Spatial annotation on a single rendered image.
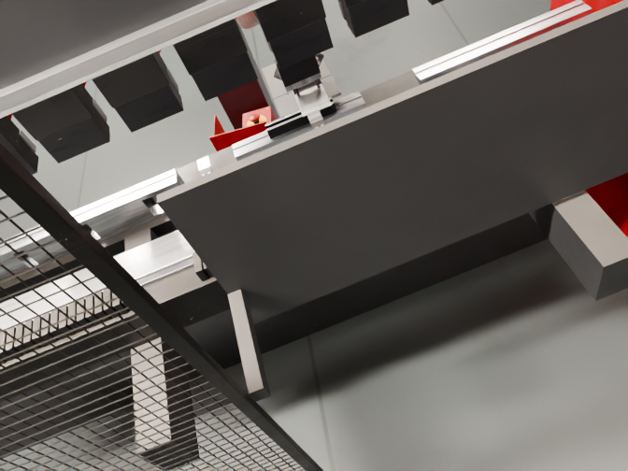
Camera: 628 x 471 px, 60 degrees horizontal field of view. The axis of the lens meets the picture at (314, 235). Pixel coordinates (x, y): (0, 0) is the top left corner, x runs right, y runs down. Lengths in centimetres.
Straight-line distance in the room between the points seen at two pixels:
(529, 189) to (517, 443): 101
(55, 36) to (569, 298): 185
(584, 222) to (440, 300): 101
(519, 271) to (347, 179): 139
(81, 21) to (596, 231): 110
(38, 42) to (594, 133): 106
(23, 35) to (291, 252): 62
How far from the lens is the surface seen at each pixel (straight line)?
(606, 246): 130
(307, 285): 120
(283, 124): 152
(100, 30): 111
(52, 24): 111
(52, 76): 113
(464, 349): 213
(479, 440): 201
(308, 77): 147
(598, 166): 133
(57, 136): 146
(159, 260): 138
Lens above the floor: 193
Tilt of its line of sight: 49 degrees down
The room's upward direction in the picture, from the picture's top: 25 degrees counter-clockwise
